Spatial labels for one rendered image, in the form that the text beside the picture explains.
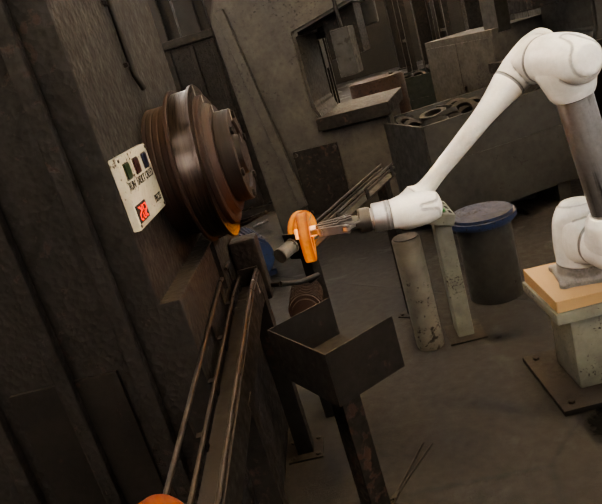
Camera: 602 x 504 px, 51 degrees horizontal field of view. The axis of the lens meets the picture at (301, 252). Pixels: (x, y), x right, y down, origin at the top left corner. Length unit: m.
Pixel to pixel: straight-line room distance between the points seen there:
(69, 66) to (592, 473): 1.77
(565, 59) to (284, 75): 3.03
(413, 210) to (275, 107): 2.90
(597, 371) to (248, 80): 3.16
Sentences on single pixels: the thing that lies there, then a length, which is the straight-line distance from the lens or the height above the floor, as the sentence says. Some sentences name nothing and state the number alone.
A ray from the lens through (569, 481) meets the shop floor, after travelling 2.11.
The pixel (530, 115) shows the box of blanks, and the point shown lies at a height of 0.60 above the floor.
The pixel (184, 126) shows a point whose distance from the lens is 1.80.
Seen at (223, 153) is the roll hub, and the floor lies 1.15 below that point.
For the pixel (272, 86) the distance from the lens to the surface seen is 4.67.
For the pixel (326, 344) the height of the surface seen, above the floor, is 0.61.
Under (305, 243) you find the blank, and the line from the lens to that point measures 1.87.
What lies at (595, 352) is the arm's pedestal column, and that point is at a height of 0.15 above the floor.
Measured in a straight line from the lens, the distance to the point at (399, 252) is 2.68.
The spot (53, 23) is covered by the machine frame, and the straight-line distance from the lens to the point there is 1.57.
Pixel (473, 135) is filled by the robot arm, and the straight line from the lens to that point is 2.00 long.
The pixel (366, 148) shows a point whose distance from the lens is 4.59.
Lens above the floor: 1.35
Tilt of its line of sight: 17 degrees down
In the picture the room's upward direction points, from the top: 16 degrees counter-clockwise
